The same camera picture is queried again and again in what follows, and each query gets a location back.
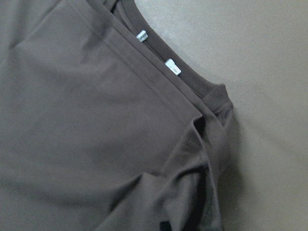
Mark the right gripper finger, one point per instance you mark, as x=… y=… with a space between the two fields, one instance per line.
x=165 y=226

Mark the brown t-shirt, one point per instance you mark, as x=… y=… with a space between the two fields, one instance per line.
x=102 y=126

